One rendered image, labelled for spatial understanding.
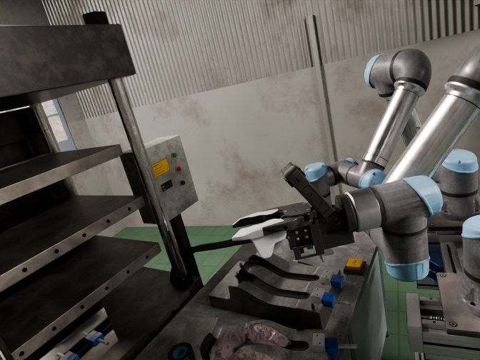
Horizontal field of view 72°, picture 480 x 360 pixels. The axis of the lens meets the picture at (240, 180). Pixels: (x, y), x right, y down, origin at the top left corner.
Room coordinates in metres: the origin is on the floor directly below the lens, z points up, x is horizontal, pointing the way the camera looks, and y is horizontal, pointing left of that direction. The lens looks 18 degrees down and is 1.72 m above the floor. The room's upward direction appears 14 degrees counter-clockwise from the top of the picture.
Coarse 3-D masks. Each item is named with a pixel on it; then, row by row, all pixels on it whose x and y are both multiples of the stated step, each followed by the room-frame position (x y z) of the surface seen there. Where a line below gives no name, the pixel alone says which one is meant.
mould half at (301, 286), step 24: (288, 264) 1.26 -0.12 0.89; (216, 288) 1.26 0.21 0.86; (240, 288) 1.12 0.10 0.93; (288, 288) 1.11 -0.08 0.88; (312, 288) 1.07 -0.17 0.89; (336, 288) 1.09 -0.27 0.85; (240, 312) 1.14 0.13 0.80; (264, 312) 1.07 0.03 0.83; (288, 312) 1.01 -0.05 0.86; (312, 312) 0.95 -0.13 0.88
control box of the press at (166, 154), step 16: (144, 144) 1.79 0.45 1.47; (160, 144) 1.72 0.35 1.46; (176, 144) 1.81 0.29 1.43; (128, 160) 1.66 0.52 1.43; (160, 160) 1.69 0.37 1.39; (176, 160) 1.78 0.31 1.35; (128, 176) 1.69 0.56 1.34; (160, 176) 1.66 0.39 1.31; (176, 176) 1.75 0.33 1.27; (144, 192) 1.64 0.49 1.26; (160, 192) 1.64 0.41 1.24; (176, 192) 1.72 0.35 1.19; (192, 192) 1.82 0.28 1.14; (144, 208) 1.66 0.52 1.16; (176, 208) 1.70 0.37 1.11; (176, 224) 1.73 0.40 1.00; (176, 240) 1.75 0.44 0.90; (192, 256) 1.76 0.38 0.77; (192, 272) 1.73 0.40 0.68
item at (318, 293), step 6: (318, 288) 1.02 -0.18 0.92; (312, 294) 1.00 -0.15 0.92; (318, 294) 0.99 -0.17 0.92; (324, 294) 1.00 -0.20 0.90; (330, 294) 0.99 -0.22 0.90; (312, 300) 0.99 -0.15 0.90; (318, 300) 0.98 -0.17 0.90; (324, 300) 0.97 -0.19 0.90; (330, 300) 0.96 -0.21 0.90; (336, 300) 0.96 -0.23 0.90; (330, 306) 0.96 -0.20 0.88
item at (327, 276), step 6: (324, 270) 1.12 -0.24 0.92; (324, 276) 1.08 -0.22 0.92; (330, 276) 1.07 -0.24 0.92; (336, 276) 1.08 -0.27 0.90; (342, 276) 1.07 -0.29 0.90; (324, 282) 1.07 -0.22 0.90; (330, 282) 1.06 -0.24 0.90; (336, 282) 1.05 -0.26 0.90; (342, 282) 1.05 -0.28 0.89; (348, 282) 1.04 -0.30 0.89; (354, 282) 1.03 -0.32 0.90
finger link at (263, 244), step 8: (256, 224) 0.52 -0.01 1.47; (264, 224) 0.51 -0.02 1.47; (240, 232) 0.51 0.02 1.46; (248, 232) 0.51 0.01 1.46; (256, 232) 0.50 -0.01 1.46; (280, 232) 0.51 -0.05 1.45; (240, 240) 0.51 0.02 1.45; (256, 240) 0.51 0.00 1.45; (264, 240) 0.51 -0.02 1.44; (272, 240) 0.51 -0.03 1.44; (280, 240) 0.51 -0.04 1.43; (256, 248) 0.50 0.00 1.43; (264, 248) 0.51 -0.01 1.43; (272, 248) 0.51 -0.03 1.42; (264, 256) 0.50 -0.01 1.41
